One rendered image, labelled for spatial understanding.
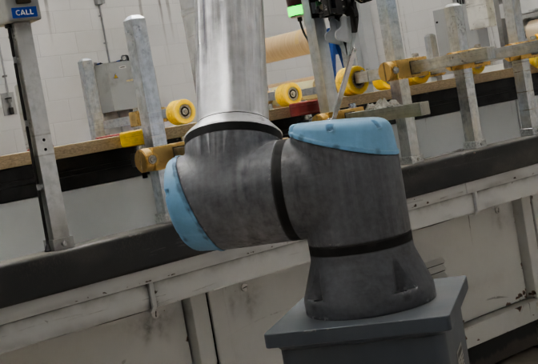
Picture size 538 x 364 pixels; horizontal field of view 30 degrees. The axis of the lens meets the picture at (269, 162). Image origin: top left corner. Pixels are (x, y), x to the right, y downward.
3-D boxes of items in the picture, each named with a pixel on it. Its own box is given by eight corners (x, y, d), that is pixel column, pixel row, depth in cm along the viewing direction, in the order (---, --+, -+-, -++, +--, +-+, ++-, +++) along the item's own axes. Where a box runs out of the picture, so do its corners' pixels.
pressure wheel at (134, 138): (165, 174, 231) (156, 124, 230) (159, 176, 223) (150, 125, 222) (131, 179, 232) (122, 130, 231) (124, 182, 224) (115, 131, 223)
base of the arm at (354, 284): (443, 282, 152) (432, 218, 151) (427, 312, 134) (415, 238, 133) (322, 295, 157) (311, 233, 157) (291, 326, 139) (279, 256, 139)
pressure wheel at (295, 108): (333, 140, 257) (325, 95, 256) (309, 145, 252) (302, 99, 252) (313, 142, 263) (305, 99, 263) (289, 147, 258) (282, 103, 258)
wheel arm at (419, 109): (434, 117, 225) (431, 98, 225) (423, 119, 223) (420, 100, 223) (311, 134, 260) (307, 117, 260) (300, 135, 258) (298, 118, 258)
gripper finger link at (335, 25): (324, 58, 238) (318, 20, 237) (343, 56, 241) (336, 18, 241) (333, 57, 235) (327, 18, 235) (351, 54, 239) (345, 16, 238)
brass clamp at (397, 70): (431, 74, 262) (427, 55, 262) (395, 80, 254) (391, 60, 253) (414, 77, 267) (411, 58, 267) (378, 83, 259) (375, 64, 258)
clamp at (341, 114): (367, 126, 248) (363, 106, 247) (326, 134, 239) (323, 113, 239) (351, 128, 252) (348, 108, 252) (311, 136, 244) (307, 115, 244)
